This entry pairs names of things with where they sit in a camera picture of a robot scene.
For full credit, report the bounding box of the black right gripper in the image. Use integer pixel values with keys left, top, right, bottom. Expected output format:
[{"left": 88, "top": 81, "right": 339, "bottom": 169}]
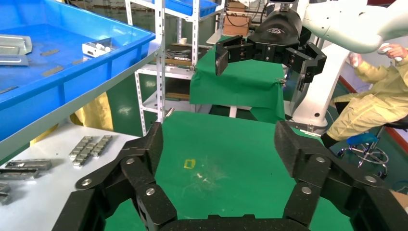
[{"left": 215, "top": 9, "right": 327, "bottom": 93}]

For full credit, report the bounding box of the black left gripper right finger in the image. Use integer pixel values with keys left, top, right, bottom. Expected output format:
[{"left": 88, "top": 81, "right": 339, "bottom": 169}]
[{"left": 274, "top": 120, "right": 408, "bottom": 231}]

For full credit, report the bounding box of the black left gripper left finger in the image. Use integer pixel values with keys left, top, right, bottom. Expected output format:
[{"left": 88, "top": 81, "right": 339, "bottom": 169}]
[{"left": 52, "top": 121, "right": 178, "bottom": 231}]

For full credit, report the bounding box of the flanged sheet metal plate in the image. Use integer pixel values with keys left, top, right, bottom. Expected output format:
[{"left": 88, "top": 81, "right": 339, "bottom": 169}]
[{"left": 0, "top": 34, "right": 33, "bottom": 66}]

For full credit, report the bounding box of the pile of metal parts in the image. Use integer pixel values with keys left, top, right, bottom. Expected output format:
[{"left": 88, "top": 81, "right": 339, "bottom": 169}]
[{"left": 166, "top": 49, "right": 192, "bottom": 61}]

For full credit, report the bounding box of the operator bare hand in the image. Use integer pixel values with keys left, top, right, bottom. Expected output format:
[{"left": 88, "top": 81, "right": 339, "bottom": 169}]
[{"left": 384, "top": 43, "right": 408, "bottom": 61}]

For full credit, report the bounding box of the white robot torso column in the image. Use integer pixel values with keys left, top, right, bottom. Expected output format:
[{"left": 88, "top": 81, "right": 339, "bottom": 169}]
[{"left": 292, "top": 43, "right": 350, "bottom": 135}]

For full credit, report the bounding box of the small brown cardboard box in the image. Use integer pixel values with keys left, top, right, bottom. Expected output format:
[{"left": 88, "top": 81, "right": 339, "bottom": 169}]
[{"left": 228, "top": 1, "right": 246, "bottom": 13}]

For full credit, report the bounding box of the yellow cloth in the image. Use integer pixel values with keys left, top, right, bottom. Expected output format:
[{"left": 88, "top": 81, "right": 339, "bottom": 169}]
[{"left": 30, "top": 92, "right": 114, "bottom": 146}]

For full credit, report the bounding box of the chrome stool with blue cushion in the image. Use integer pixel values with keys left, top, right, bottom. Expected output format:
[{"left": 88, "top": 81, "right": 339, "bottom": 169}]
[{"left": 338, "top": 118, "right": 408, "bottom": 179}]

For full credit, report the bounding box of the white angle-iron storage rack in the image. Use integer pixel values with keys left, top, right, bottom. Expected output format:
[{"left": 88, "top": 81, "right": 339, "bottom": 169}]
[{"left": 125, "top": 0, "right": 225, "bottom": 136}]

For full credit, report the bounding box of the white handheld controller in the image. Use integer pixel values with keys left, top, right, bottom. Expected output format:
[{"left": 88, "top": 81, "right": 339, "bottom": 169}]
[
  {"left": 349, "top": 51, "right": 362, "bottom": 68},
  {"left": 377, "top": 43, "right": 403, "bottom": 63}
]

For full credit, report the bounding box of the large blue plastic bin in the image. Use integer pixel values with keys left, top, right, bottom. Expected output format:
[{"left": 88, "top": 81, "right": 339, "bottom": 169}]
[{"left": 0, "top": 0, "right": 156, "bottom": 142}]

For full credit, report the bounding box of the person in yellow suit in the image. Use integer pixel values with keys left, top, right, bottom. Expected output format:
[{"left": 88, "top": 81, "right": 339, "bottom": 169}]
[{"left": 320, "top": 43, "right": 408, "bottom": 149}]

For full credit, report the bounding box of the small blue plastic bin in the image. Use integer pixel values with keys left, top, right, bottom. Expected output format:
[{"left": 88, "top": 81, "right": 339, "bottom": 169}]
[{"left": 153, "top": 0, "right": 219, "bottom": 17}]

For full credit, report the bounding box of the notched metal rail part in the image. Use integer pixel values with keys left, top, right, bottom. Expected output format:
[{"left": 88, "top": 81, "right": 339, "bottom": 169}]
[
  {"left": 4, "top": 158, "right": 52, "bottom": 171},
  {"left": 72, "top": 143, "right": 98, "bottom": 168},
  {"left": 90, "top": 135, "right": 114, "bottom": 157},
  {"left": 68, "top": 136, "right": 94, "bottom": 160},
  {"left": 0, "top": 168, "right": 40, "bottom": 180}
]

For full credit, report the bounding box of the folded metal bracket part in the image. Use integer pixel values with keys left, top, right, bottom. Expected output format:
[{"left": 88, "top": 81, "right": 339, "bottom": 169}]
[{"left": 82, "top": 37, "right": 113, "bottom": 58}]

